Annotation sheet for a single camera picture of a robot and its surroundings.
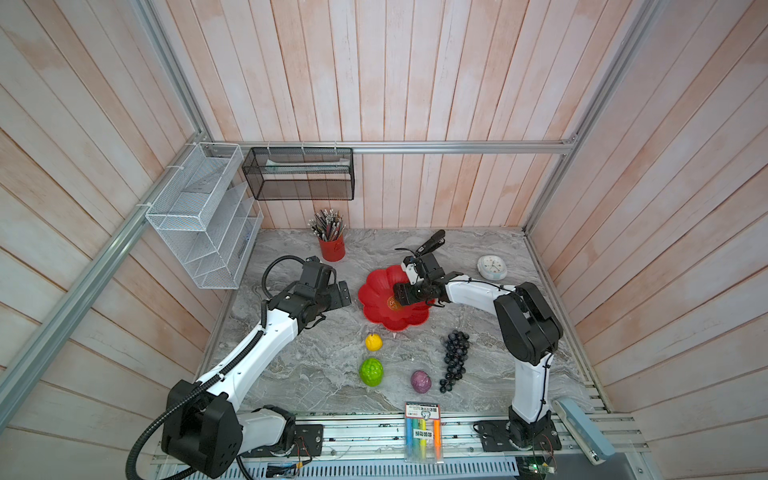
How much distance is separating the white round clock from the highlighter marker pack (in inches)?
19.3

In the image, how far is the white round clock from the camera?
1.06m

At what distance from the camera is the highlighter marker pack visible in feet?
2.38
